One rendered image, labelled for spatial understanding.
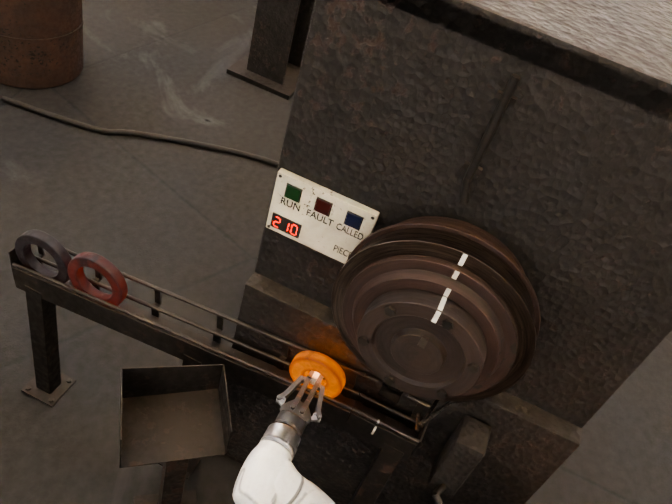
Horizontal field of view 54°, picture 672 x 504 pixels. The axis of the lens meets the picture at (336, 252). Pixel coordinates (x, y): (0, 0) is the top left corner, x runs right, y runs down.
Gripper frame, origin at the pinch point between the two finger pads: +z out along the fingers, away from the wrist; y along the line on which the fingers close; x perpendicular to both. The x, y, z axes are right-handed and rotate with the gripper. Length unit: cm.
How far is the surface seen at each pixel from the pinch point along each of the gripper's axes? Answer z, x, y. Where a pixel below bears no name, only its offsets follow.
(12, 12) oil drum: 141, -38, -225
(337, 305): -1.4, 29.6, -0.8
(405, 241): 0, 56, 8
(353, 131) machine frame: 16, 65, -12
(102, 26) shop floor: 230, -86, -239
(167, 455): -32.9, -14.3, -25.0
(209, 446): -26.0, -13.8, -17.0
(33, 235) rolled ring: 0, -1, -91
